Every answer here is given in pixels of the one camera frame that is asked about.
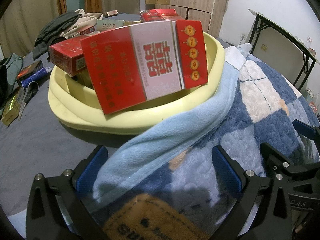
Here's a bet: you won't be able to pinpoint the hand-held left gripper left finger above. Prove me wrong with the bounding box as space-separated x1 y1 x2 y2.
26 145 108 240

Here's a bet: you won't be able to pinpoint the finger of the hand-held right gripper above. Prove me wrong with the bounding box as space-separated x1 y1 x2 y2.
260 142 320 180
292 119 320 140

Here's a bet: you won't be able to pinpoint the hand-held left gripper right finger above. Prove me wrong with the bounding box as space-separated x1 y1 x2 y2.
211 145 293 240

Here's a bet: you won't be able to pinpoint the yellow plastic basin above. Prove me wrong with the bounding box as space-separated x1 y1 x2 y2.
48 31 225 136

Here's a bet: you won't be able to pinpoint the large red carton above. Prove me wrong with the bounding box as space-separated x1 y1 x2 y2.
80 19 209 115

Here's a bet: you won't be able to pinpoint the red box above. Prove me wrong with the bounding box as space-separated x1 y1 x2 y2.
49 35 88 77
139 8 184 23

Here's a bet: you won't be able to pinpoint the pale pink box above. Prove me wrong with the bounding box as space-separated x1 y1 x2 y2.
75 25 97 37

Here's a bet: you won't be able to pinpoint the blue white checkered blanket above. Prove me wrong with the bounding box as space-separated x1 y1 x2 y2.
92 44 320 240

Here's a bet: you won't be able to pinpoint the scissors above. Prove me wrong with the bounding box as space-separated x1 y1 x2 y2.
18 81 39 122

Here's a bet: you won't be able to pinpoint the yellow green box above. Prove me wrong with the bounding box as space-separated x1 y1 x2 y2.
1 85 25 127

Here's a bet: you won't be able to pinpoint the black folding table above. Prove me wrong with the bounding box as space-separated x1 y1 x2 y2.
247 8 320 90

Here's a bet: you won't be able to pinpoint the blue white tube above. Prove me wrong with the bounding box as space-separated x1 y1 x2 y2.
21 66 52 89

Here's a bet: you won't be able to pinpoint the black orange box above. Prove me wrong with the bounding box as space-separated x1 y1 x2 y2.
16 60 44 82

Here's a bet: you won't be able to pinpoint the green cloth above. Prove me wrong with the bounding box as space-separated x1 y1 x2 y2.
0 54 24 110

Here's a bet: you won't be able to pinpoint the dark green garment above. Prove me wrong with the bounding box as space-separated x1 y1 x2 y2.
34 11 80 59

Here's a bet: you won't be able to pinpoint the beige garment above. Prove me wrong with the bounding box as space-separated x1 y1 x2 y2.
62 9 103 36

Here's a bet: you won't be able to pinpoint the tan curtain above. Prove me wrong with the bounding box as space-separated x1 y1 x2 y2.
0 0 140 55

